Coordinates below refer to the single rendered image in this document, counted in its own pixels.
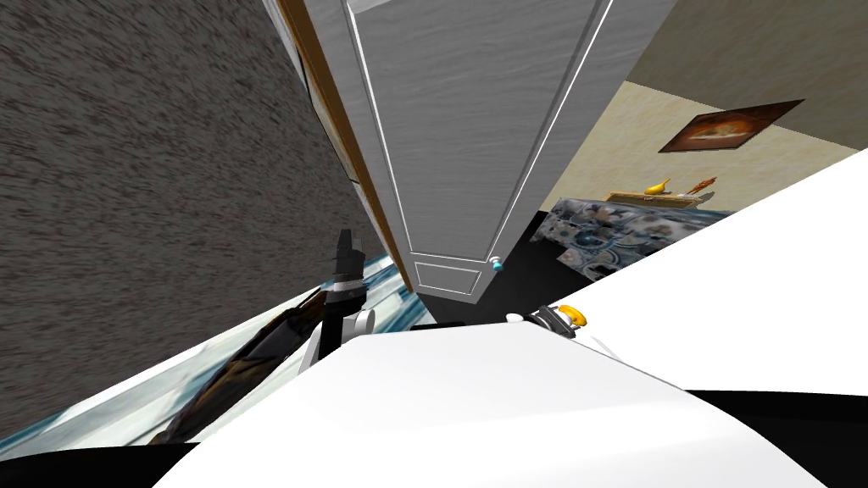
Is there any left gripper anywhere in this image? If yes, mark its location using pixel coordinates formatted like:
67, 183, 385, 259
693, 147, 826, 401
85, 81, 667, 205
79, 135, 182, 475
331, 229, 368, 285

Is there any grey panelled door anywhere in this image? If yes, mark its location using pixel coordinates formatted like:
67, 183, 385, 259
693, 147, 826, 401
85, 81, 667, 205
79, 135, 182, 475
260, 0, 680, 306

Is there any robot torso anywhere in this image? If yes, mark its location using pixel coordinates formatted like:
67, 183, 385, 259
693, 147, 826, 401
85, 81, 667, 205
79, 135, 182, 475
152, 304, 829, 488

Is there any patterned tile counter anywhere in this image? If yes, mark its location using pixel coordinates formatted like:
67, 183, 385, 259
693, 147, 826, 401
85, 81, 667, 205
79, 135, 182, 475
528, 175, 737, 283

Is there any brown framed picture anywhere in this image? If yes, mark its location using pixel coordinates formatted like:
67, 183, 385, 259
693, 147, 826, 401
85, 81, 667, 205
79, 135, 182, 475
657, 98, 808, 155

